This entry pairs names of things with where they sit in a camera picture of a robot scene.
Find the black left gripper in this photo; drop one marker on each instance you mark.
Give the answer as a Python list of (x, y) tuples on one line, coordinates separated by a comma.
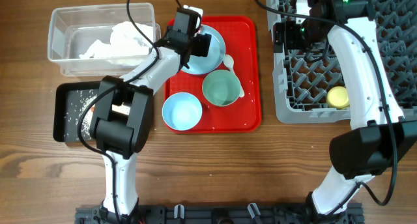
[(203, 44)]

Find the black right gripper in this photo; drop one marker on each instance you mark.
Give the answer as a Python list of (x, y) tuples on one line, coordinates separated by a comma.
[(279, 37)]

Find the light blue plate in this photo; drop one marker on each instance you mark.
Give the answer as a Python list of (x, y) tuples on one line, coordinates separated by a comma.
[(216, 53)]

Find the mint green bowl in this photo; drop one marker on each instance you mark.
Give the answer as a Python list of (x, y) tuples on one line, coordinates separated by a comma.
[(221, 88)]

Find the light blue bowl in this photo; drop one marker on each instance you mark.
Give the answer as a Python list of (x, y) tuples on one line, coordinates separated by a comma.
[(182, 111)]

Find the white paper napkin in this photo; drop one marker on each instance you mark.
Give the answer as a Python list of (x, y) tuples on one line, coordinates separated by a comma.
[(124, 41)]

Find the yellow cup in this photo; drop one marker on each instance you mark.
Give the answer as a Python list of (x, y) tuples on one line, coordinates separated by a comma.
[(337, 97)]

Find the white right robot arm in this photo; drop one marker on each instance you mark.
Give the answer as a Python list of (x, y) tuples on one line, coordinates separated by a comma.
[(380, 135)]

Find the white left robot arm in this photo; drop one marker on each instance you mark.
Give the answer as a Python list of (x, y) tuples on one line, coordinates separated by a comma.
[(124, 113)]

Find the grey dishwasher rack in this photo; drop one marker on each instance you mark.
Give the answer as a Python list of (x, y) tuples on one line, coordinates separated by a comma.
[(302, 81)]

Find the white plastic spoon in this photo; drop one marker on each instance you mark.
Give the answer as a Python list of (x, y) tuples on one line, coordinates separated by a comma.
[(229, 63)]

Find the red serving tray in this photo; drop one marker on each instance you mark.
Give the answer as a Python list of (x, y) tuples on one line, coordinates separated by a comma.
[(245, 114)]

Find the clear plastic bin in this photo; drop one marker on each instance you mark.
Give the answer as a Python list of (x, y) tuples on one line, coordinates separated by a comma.
[(73, 29)]

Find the black tray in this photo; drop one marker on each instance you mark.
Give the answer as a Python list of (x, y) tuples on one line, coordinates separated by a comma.
[(70, 101)]

